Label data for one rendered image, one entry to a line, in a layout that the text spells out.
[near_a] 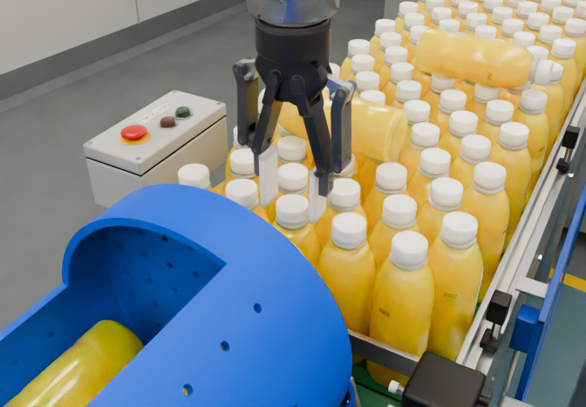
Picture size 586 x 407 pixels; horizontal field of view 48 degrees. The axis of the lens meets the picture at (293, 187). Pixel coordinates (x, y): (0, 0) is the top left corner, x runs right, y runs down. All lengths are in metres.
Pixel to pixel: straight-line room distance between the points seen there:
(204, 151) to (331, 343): 0.51
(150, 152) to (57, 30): 3.04
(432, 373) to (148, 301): 0.30
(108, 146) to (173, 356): 0.51
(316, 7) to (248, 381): 0.33
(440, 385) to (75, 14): 3.47
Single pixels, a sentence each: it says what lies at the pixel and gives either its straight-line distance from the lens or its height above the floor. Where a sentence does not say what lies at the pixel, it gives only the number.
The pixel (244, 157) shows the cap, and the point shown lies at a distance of 0.85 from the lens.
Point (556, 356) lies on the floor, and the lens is 2.22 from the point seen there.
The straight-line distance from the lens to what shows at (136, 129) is 0.92.
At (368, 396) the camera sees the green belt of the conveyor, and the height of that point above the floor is 0.90.
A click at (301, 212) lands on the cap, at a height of 1.10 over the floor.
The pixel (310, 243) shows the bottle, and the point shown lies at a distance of 0.77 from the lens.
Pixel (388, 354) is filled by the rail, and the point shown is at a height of 0.97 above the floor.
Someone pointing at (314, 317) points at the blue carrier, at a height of 1.17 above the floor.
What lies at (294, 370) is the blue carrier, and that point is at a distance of 0.50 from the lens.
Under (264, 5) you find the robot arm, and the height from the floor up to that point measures 1.35.
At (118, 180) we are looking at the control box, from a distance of 0.91.
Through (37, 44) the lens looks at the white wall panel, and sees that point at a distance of 3.84.
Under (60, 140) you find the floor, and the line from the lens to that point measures 3.31.
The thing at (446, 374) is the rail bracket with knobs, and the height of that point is 1.00.
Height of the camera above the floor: 1.54
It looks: 34 degrees down
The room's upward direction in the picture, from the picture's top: straight up
